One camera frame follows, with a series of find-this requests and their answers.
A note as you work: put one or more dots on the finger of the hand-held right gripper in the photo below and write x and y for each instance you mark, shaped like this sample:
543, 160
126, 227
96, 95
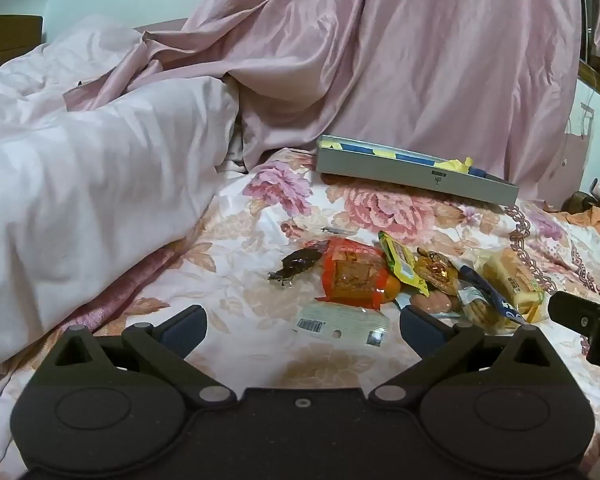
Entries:
575, 310

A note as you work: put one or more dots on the golden snack packet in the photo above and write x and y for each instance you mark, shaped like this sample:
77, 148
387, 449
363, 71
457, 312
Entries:
437, 270

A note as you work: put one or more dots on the orange cloth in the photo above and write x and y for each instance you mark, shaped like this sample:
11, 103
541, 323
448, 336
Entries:
587, 220

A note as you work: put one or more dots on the round orange snack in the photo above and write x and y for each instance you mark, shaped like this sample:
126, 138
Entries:
392, 289

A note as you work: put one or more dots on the pink satin curtain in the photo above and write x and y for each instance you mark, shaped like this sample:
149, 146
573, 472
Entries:
405, 60

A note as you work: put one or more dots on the pink sausage packet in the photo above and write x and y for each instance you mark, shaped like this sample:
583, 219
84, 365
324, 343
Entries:
430, 304

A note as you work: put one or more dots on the blue biscuit packet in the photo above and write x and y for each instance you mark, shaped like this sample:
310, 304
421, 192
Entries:
482, 302

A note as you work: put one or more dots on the white duvet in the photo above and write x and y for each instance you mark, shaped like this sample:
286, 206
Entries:
79, 185

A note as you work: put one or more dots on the red snack packet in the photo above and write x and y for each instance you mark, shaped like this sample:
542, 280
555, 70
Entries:
352, 272

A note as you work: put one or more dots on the small grey wrapper scrap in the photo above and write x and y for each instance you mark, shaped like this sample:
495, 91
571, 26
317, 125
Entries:
336, 231

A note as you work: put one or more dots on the grey cardboard box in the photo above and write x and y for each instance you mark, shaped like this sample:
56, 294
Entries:
405, 177

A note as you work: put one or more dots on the wooden headboard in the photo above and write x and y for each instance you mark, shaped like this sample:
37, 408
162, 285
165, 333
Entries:
7, 40

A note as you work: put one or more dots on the wooden rail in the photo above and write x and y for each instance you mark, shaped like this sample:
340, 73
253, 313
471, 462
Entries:
597, 74

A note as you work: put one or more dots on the dark brown snack packet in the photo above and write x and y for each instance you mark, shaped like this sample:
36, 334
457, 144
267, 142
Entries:
297, 262

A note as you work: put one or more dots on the clear pale snack packet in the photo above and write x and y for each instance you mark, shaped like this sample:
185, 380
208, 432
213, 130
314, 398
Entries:
342, 324

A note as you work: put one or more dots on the yellow-green snack packet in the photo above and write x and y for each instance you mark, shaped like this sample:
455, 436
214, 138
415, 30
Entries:
405, 262

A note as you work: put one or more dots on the yellow bread packet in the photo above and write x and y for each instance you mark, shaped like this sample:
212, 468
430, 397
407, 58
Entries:
515, 277

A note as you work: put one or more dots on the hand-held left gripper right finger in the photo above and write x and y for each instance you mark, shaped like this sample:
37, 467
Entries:
422, 332

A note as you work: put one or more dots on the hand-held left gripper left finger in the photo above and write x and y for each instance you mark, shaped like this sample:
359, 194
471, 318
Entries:
182, 332

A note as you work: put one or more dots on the floral bedsheet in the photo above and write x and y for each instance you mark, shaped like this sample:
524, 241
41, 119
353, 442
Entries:
260, 270

